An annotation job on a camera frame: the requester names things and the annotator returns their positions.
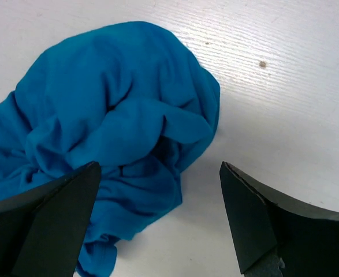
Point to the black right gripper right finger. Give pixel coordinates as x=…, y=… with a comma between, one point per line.
x=275, y=234

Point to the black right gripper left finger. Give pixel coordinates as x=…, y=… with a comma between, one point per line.
x=42, y=230

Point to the blue t shirt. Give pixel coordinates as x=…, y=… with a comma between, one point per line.
x=129, y=96

